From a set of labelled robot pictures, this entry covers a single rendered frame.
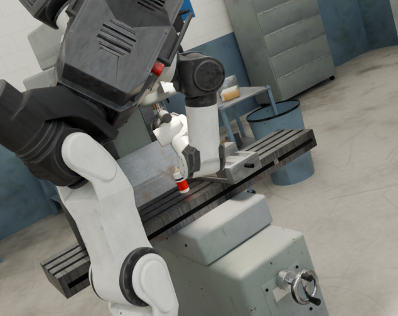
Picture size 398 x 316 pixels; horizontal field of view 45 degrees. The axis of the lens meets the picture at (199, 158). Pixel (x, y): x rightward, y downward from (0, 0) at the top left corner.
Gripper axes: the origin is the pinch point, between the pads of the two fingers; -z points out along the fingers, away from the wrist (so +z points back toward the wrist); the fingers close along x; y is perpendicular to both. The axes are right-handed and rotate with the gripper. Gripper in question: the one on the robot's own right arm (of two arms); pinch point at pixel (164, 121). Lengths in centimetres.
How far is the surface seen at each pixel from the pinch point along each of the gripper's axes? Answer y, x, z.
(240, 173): 26.6, -19.0, 14.5
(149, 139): 11.2, 6.3, -37.4
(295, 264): 59, -23, 36
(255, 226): 47, -17, 20
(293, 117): 66, -116, -183
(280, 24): 10, -240, -473
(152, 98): -11.4, 1.8, 10.4
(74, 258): 30, 48, 22
